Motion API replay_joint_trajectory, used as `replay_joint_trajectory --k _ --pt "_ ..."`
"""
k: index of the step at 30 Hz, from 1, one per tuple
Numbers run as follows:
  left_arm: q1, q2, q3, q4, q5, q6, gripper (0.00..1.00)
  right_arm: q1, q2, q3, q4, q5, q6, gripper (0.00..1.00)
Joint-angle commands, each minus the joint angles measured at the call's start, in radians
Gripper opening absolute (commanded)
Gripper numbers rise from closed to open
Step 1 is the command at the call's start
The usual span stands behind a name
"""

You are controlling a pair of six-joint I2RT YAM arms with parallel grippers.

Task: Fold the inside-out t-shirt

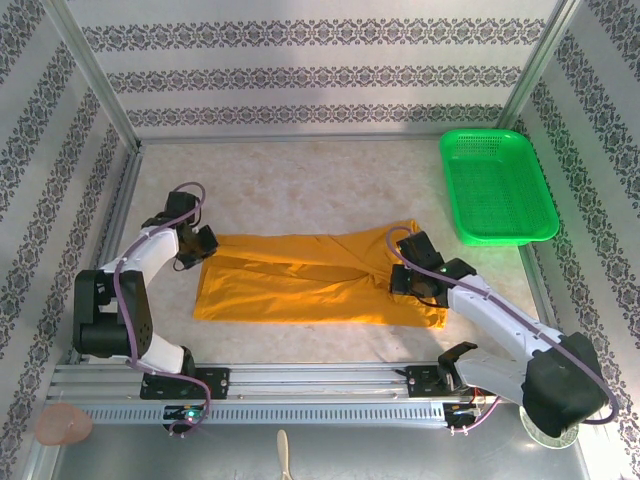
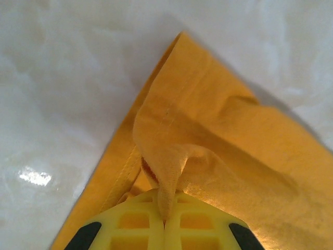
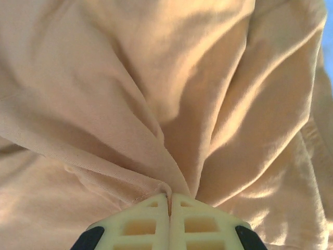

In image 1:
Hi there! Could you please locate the yellow t-shirt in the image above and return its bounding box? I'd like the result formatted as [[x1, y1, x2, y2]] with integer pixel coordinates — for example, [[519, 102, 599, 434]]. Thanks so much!
[[192, 218, 449, 330]]

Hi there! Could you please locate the green plastic mesh basket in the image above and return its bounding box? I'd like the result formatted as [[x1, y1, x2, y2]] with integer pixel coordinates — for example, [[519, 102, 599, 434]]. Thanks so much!
[[438, 128, 560, 247]]

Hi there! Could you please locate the small circuit board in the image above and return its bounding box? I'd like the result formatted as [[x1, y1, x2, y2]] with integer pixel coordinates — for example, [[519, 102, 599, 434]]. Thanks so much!
[[447, 399, 484, 426], [163, 405, 209, 424]]

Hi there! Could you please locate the green patterned round plate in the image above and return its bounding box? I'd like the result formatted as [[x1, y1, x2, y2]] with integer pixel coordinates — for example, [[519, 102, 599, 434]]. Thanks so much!
[[519, 405, 580, 449]]

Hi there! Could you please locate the cream wooden spoon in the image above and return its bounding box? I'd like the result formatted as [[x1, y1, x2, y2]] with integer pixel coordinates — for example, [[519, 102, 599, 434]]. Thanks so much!
[[276, 428, 292, 480]]

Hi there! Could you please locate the translucent pink cup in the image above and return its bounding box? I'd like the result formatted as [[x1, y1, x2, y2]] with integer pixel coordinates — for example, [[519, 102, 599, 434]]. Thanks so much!
[[34, 403, 95, 446]]

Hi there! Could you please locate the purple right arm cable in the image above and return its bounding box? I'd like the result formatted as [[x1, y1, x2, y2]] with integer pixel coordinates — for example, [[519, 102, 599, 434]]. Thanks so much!
[[385, 225, 621, 426]]

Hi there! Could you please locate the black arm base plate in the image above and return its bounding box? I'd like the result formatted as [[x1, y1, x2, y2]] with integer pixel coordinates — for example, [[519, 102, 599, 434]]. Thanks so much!
[[139, 367, 231, 401], [404, 364, 499, 399]]

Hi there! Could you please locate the long aluminium mounting rail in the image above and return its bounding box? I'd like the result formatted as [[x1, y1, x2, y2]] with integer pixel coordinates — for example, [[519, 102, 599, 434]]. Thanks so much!
[[47, 360, 587, 402]]

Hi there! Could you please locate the aluminium frame bar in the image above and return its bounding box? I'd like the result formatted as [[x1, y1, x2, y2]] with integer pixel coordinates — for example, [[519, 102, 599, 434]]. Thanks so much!
[[137, 132, 504, 146]]

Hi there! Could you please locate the short purple base cable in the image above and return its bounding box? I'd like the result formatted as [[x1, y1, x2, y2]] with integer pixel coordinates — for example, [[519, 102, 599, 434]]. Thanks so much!
[[167, 374, 214, 437], [448, 397, 501, 436]]

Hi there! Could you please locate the slotted grey cable duct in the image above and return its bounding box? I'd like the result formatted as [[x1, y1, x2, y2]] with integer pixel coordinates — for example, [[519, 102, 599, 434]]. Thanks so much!
[[92, 402, 446, 426]]

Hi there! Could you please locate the aluminium frame post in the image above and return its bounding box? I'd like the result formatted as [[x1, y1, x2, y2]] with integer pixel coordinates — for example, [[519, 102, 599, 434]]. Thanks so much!
[[39, 0, 146, 149], [494, 0, 586, 134]]

